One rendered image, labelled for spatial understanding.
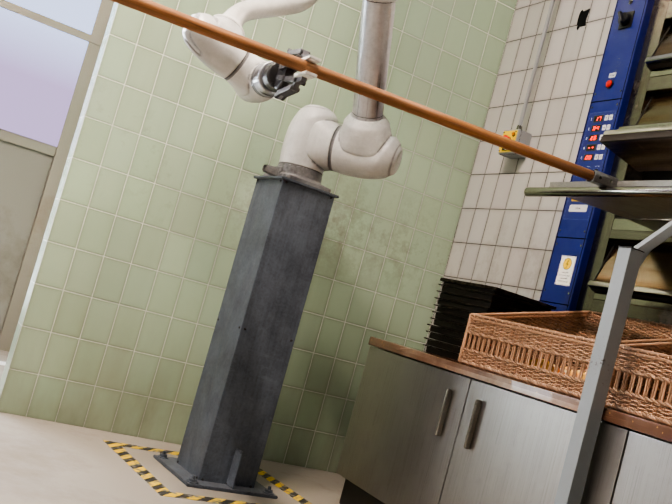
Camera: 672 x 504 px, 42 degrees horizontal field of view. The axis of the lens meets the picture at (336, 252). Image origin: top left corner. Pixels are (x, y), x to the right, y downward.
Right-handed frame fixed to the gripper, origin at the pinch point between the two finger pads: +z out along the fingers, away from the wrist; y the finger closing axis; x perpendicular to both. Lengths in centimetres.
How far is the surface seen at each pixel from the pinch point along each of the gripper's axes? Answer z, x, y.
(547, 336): 7, -84, 45
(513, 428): 10, -79, 71
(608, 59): -52, -130, -59
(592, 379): 38, -73, 53
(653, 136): -9, -118, -24
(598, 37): -64, -133, -71
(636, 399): 43, -83, 55
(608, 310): 38, -73, 37
